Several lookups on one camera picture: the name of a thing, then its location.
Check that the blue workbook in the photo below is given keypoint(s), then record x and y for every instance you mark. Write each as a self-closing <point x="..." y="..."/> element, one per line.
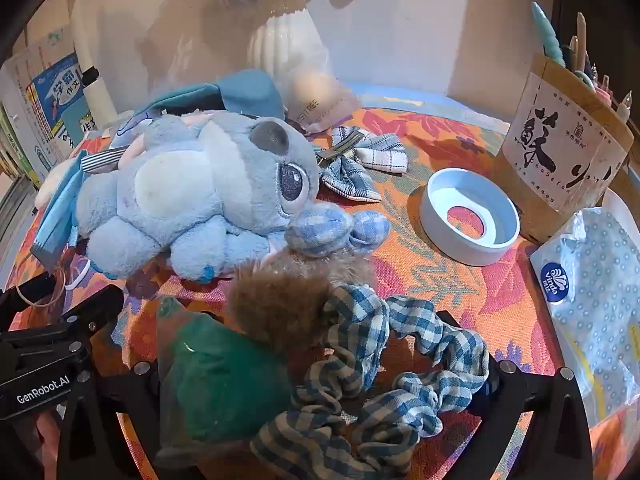
<point x="60" y="95"/>

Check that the blue plush toy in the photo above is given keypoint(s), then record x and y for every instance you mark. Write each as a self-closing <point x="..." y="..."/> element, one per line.
<point x="200" y="185"/>

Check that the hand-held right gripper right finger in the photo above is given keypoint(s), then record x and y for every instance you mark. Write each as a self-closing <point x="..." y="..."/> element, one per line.
<point x="520" y="395"/>

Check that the clear bag with beige puff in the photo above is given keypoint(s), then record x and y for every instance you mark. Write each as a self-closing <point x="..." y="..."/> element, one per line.
<point x="320" y="92"/>

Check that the teal cloth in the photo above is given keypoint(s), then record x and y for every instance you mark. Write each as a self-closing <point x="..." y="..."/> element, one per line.
<point x="240" y="92"/>

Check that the dark wooden cabinet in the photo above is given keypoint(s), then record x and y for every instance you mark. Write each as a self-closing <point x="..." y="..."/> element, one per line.
<point x="600" y="0"/>

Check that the kraft paper pen holder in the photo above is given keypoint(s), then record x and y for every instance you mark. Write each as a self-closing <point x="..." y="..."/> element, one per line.
<point x="550" y="160"/>

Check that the plaid bow hair clip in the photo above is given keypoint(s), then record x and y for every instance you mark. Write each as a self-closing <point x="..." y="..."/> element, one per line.
<point x="385" y="152"/>

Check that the floral tablecloth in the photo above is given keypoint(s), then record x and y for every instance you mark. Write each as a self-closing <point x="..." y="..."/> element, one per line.
<point x="450" y="280"/>

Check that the rubber band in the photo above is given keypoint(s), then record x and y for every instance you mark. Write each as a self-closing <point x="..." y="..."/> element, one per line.
<point x="17" y="291"/>

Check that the teal spiral pen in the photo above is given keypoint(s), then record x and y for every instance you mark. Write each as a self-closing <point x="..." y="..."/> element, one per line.
<point x="547" y="35"/>

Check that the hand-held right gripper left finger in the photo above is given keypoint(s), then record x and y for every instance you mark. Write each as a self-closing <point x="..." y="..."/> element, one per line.
<point x="125" y="410"/>

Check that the white tape roll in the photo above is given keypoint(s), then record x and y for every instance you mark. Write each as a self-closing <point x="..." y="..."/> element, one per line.
<point x="435" y="220"/>

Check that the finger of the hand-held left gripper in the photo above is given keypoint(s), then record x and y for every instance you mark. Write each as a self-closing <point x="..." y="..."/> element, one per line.
<point x="27" y="290"/>
<point x="92" y="310"/>

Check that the green cloth in clear bag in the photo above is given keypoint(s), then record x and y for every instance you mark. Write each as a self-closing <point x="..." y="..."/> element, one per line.
<point x="225" y="385"/>

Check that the grey striped cloth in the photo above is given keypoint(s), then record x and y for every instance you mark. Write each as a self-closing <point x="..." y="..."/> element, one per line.
<point x="102" y="160"/>

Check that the white ribbed vase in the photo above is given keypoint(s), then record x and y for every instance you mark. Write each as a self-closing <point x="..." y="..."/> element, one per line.
<point x="285" y="45"/>

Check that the blue checked scrunchie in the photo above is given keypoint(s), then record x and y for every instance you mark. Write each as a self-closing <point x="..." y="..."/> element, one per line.
<point x="425" y="340"/>

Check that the beige pen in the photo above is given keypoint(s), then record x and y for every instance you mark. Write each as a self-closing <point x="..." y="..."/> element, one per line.
<point x="580" y="40"/>

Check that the grey paper stack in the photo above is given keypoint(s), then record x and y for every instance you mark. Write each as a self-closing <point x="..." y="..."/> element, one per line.
<point x="15" y="210"/>

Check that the brown fur pompom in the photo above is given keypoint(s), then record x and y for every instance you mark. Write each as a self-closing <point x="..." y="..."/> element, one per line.
<point x="280" y="305"/>

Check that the blue face mask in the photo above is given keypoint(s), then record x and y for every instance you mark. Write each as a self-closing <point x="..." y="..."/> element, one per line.
<point x="55" y="220"/>

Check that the dotted tissue pack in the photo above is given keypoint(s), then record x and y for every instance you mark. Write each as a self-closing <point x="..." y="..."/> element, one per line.
<point x="600" y="300"/>

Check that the stack of books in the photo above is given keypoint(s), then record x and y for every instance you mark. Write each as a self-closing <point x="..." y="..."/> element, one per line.
<point x="15" y="150"/>

